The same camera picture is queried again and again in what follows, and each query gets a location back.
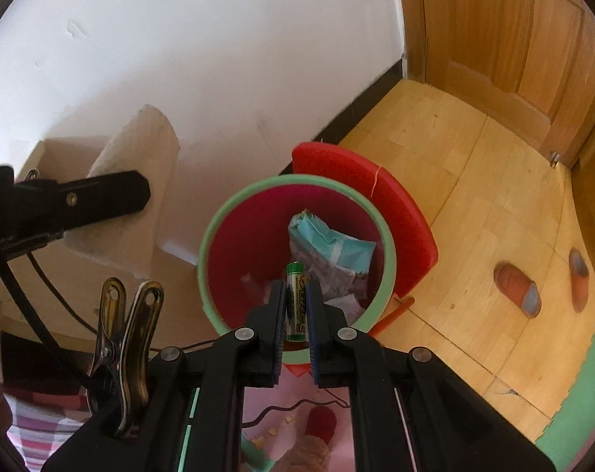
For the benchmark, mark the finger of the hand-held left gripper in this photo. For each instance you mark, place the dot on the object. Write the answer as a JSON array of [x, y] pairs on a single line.
[[105, 196]]

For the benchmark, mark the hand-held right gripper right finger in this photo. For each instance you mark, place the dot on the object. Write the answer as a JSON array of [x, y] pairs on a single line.
[[314, 344]]

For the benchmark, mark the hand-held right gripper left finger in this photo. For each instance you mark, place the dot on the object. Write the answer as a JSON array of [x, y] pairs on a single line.
[[278, 334]]

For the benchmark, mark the green white battery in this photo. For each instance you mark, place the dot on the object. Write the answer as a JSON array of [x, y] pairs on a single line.
[[296, 305]]

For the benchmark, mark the teal wet wipes packet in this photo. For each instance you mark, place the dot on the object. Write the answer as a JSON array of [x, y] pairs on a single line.
[[337, 250]]

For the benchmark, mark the red bin green rim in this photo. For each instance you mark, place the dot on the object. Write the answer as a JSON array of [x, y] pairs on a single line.
[[248, 236]]

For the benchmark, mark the red plastic stool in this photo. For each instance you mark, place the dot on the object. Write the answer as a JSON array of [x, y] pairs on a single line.
[[405, 226]]

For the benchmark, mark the metal spring clip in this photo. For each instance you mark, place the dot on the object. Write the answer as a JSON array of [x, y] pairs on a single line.
[[125, 354]]

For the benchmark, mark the orange grey slipper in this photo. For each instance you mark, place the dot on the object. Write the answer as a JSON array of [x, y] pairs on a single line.
[[579, 280], [516, 287]]

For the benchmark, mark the plaid heart print bedsheet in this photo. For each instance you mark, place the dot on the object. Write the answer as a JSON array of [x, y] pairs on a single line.
[[37, 432]]

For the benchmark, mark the coloured foam puzzle mat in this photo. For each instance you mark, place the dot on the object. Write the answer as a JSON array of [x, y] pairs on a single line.
[[573, 427]]

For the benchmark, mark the metal door stop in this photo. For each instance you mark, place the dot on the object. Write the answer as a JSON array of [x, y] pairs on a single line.
[[554, 157]]

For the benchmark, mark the wooden door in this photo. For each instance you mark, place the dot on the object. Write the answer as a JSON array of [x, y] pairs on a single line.
[[499, 34]]

